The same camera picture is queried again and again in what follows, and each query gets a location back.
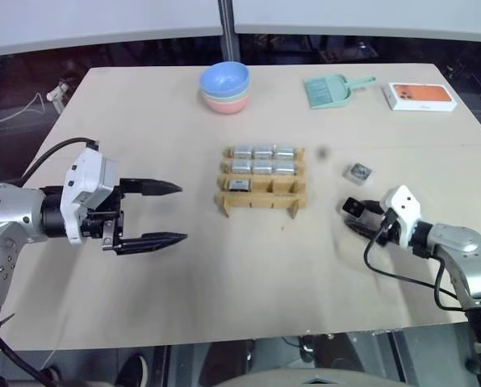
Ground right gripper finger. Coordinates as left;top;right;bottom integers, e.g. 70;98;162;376
340;218;377;239
361;199;387;217

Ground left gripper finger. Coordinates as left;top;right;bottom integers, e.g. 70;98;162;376
120;178;184;199
114;232;190;257

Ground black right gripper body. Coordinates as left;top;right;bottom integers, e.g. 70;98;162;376
360;200;404;248

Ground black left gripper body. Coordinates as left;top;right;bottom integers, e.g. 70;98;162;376
77;178;127;254

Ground wooden rack tray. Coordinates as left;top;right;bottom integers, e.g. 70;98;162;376
215;145;308;220

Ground loose silver metal block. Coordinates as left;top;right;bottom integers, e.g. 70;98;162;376
342;161;374;185

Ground pink plastic bowl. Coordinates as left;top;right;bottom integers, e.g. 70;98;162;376
201;93;251;116

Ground mint green dustpan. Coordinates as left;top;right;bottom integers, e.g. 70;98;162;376
303;73;377;111

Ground white orange phone box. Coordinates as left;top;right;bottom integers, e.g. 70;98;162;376
381;81;459;112

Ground teal dustpan brush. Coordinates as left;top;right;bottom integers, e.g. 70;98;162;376
305;77;335;106

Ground green plastic bowl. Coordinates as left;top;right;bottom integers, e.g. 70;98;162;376
200;89;251;102

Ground blue plastic bowl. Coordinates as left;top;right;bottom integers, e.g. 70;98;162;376
199;61;251;97

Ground black shoe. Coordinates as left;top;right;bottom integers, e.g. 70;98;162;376
114;352;149;387

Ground small white floor object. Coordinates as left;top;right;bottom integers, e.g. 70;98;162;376
45;80;70;114

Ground grey metal pole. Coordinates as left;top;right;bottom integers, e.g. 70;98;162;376
217;0;241;65

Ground white partition panel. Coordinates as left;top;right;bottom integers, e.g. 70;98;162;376
234;0;481;42
0;0;222;58

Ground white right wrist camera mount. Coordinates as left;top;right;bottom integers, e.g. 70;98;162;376
380;185;422;248

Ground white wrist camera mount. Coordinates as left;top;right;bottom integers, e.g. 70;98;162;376
380;185;422;248
60;148;119;245

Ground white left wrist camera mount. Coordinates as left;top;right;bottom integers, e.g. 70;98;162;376
60;148;119;245

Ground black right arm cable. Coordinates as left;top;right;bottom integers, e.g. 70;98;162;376
363;207;466;311

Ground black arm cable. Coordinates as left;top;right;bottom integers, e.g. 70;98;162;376
20;137;101;187
363;207;466;311

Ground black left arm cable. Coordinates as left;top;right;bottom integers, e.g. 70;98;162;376
20;137;101;187

